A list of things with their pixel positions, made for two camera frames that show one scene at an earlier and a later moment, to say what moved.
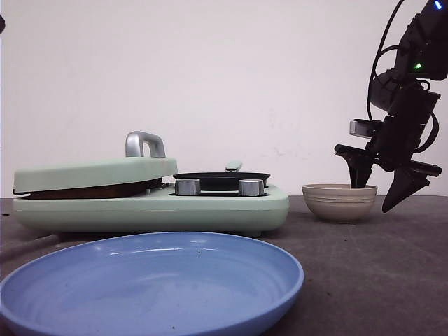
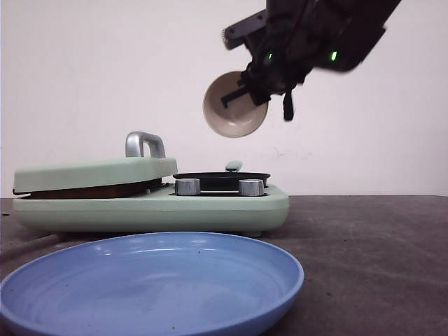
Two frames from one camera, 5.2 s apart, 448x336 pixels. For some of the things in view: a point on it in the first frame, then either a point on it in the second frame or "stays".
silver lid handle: x=134 y=144 stays
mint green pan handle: x=234 y=165 stays
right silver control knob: x=251 y=187 stays
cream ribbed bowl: x=338 y=202 to x=241 y=117
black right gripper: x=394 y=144 to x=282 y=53
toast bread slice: x=121 y=190 stays
